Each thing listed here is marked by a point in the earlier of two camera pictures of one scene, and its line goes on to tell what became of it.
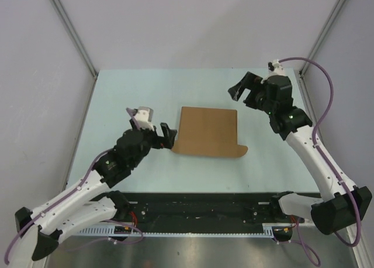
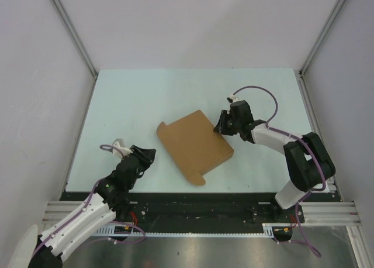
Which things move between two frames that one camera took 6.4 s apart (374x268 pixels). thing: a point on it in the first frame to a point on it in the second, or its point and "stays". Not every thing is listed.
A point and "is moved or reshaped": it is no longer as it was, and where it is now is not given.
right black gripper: (250, 81) to (221, 127)
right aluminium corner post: (329, 23) stays
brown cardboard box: (208, 131) is moved or reshaped
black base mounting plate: (207, 208) stays
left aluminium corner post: (71, 29) stays
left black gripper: (158, 140) to (145, 155)
